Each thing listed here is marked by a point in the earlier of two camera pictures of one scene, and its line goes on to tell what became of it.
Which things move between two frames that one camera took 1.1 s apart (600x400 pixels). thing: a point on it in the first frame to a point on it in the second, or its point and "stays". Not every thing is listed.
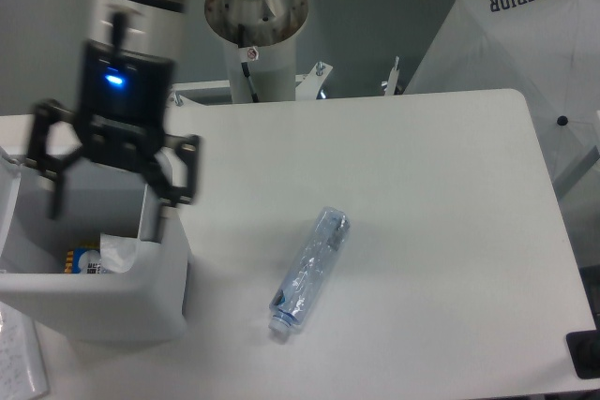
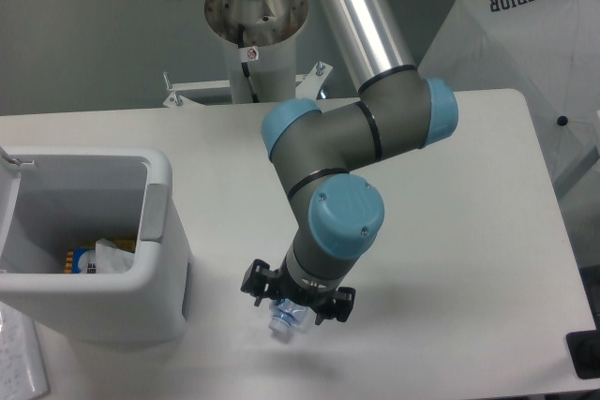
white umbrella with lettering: x=536 y=31 stays
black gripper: x=126 y=101 to x=327 y=303
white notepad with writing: x=22 y=369 stays
